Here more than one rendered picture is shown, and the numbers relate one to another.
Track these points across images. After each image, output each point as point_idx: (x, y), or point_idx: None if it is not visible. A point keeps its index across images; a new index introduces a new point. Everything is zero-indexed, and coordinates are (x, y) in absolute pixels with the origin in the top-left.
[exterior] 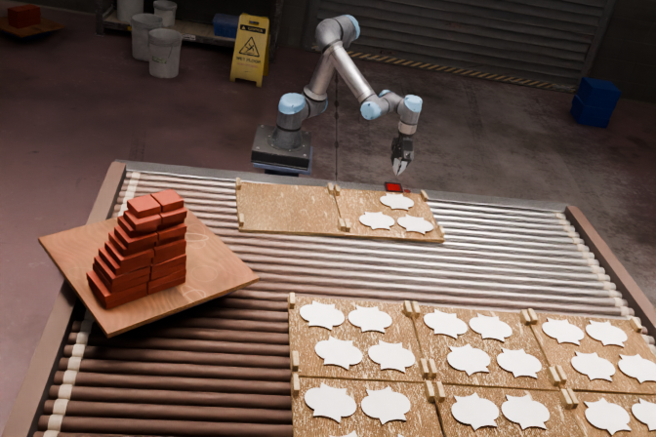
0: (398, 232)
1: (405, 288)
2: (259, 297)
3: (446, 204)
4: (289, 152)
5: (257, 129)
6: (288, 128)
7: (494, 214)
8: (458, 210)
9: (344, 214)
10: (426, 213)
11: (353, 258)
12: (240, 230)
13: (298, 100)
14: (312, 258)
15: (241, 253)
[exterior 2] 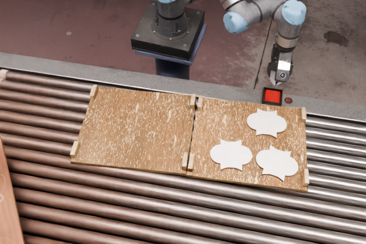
0: (252, 175)
1: None
2: None
3: (331, 123)
4: (169, 41)
5: (146, 8)
6: (166, 16)
7: None
8: (343, 134)
9: (196, 140)
10: (298, 141)
11: (185, 212)
12: (71, 162)
13: None
14: (139, 206)
15: (64, 193)
